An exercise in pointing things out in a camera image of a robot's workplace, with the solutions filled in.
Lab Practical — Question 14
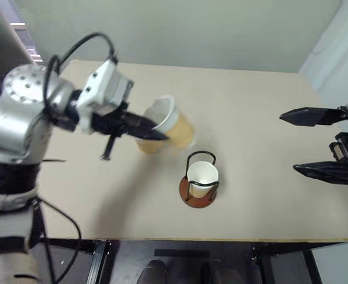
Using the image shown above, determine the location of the dark rounded shape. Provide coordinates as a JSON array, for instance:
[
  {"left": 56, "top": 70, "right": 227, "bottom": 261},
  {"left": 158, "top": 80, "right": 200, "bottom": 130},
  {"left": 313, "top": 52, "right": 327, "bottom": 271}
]
[{"left": 137, "top": 259, "right": 168, "bottom": 284}]

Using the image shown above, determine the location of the thin black hanging strap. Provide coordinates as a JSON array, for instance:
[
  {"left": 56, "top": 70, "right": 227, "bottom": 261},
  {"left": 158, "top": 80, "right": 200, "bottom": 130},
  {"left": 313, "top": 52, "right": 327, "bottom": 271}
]
[{"left": 100, "top": 134, "right": 117, "bottom": 161}]

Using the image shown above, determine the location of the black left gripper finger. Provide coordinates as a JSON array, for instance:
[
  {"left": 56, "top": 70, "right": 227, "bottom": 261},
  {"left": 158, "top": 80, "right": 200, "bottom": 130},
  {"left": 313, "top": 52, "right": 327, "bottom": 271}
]
[
  {"left": 125, "top": 111, "right": 157, "bottom": 131},
  {"left": 123, "top": 125, "right": 169, "bottom": 141}
]

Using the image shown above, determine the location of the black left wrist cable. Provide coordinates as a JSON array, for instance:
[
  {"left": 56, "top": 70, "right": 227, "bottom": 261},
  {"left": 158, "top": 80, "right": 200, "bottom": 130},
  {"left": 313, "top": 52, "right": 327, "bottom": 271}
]
[{"left": 43, "top": 32, "right": 118, "bottom": 119}]

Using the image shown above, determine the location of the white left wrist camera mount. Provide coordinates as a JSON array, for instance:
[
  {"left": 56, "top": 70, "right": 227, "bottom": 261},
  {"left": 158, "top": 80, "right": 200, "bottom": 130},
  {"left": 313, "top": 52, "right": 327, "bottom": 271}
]
[{"left": 75, "top": 57, "right": 135, "bottom": 135}]

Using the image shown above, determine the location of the black table frame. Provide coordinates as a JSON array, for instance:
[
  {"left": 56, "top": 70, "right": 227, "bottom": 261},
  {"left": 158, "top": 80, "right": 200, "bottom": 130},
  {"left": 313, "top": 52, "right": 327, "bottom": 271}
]
[{"left": 40, "top": 238, "right": 348, "bottom": 284}]

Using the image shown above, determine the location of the white paper cup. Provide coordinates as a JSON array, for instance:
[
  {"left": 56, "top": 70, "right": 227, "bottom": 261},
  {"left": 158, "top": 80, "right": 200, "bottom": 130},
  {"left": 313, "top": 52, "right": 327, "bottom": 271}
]
[{"left": 187, "top": 161, "right": 219, "bottom": 199}]

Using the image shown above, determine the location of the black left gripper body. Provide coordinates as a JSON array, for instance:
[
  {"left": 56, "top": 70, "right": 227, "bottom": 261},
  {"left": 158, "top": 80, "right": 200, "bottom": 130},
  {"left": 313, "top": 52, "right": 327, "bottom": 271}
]
[{"left": 89, "top": 102, "right": 133, "bottom": 140}]

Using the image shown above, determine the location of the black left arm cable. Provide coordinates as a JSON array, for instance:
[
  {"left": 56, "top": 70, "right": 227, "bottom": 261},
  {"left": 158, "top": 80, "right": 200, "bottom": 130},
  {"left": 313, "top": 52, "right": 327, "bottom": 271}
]
[{"left": 33, "top": 197, "right": 83, "bottom": 284}]

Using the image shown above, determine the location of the wire cup holder wooden base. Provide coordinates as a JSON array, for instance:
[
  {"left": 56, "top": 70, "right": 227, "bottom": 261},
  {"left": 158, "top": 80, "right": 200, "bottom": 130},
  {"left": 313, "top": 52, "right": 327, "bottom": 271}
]
[{"left": 179, "top": 150, "right": 221, "bottom": 209}]

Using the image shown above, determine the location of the brown paper cup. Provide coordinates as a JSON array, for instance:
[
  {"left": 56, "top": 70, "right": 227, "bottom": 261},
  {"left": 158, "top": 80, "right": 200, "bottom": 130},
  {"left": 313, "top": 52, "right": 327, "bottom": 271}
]
[
  {"left": 143, "top": 94, "right": 196, "bottom": 149},
  {"left": 135, "top": 137, "right": 173, "bottom": 154}
]

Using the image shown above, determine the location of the window with blinds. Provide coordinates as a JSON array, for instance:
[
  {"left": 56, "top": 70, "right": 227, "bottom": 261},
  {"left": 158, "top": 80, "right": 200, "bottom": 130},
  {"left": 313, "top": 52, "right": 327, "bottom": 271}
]
[{"left": 9, "top": 0, "right": 44, "bottom": 65}]

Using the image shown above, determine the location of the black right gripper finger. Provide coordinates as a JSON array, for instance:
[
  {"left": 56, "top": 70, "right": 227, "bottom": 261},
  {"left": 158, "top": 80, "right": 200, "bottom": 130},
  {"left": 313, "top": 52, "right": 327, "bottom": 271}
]
[
  {"left": 279, "top": 106, "right": 348, "bottom": 127},
  {"left": 293, "top": 161, "right": 348, "bottom": 190}
]

